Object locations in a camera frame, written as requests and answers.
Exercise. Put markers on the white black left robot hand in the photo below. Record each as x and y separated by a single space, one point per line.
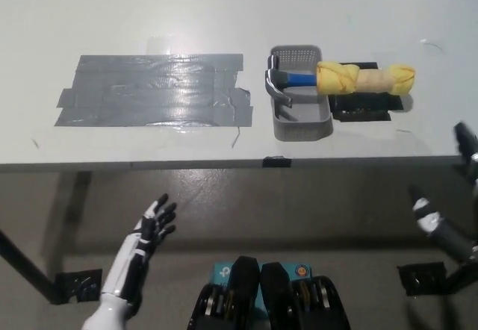
128 259

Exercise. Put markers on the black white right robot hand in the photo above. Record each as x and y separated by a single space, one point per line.
429 220

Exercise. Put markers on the black tape patch on desk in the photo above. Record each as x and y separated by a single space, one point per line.
358 108

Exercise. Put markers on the black teal robot body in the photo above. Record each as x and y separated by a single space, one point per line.
272 300

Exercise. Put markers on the black slanted table leg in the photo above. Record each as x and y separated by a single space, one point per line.
26 266
461 277

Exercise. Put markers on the grey perforated plastic basket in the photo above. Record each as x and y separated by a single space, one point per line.
302 119

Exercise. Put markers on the small black tape strip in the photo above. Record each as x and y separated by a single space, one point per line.
277 162

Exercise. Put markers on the grey duct tape patch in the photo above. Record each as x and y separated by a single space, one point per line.
149 91

